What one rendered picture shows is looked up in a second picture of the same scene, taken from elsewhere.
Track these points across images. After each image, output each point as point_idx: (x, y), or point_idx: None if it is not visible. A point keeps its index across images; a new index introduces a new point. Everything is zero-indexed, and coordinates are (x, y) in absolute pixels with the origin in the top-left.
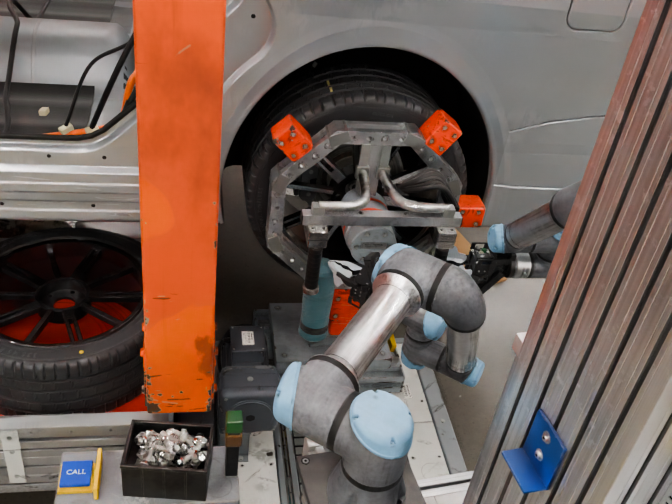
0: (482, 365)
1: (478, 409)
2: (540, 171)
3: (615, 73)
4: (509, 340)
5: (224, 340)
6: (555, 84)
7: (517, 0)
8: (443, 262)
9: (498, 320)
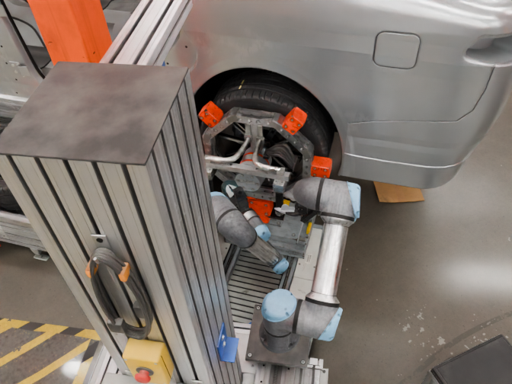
0: (283, 264)
1: (353, 280)
2: (374, 149)
3: (416, 95)
4: (401, 241)
5: None
6: (373, 98)
7: (336, 46)
8: (229, 208)
9: (401, 226)
